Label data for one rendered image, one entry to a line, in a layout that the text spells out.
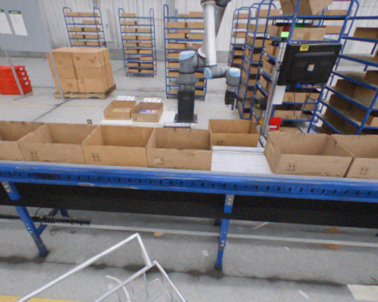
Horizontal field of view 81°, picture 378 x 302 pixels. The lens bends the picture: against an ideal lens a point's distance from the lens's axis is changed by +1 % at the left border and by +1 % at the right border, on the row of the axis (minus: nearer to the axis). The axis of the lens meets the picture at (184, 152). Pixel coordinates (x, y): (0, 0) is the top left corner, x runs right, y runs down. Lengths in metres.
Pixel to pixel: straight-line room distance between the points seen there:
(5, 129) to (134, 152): 1.09
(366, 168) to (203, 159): 0.92
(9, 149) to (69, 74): 4.52
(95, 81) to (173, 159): 4.73
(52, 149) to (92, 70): 4.41
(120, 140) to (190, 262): 1.12
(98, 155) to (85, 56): 4.54
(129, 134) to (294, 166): 1.09
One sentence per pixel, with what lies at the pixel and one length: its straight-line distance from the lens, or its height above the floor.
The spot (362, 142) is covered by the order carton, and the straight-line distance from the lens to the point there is 1.90.
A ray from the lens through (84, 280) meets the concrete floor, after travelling 2.05.
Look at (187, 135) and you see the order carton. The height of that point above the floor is 1.00.
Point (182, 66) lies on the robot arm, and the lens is 2.26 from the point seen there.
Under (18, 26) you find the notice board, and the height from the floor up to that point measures 1.52.
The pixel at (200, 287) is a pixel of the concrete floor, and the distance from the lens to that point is 1.91.
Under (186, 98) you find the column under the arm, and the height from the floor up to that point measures 1.00.
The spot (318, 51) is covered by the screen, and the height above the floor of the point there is 1.50.
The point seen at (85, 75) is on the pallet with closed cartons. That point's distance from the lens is 5.93.
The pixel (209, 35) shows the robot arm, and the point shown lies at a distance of 1.92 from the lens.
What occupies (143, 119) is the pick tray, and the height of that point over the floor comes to 0.78.
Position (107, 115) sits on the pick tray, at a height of 0.80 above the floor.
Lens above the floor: 1.69
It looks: 31 degrees down
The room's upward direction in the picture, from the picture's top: 1 degrees clockwise
